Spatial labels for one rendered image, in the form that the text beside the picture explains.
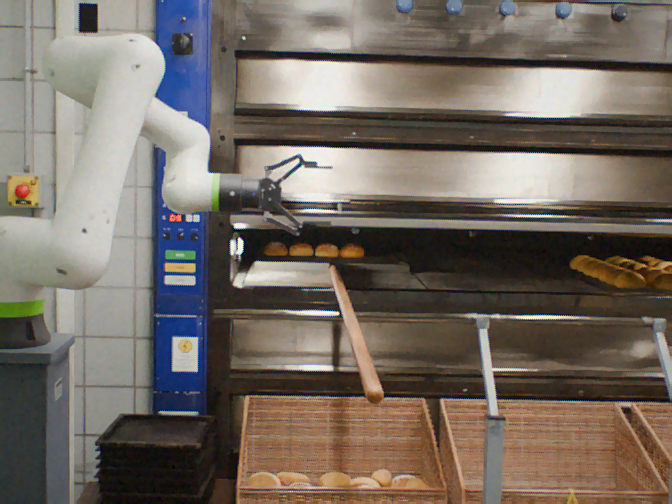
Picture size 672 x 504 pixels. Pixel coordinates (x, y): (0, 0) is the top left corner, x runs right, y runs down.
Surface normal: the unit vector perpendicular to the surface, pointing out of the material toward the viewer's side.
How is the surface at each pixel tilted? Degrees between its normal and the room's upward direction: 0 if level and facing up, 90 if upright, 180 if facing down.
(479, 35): 90
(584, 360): 70
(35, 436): 90
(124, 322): 90
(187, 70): 90
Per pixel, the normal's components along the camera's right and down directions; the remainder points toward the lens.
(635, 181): 0.04, -0.25
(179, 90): 0.04, 0.10
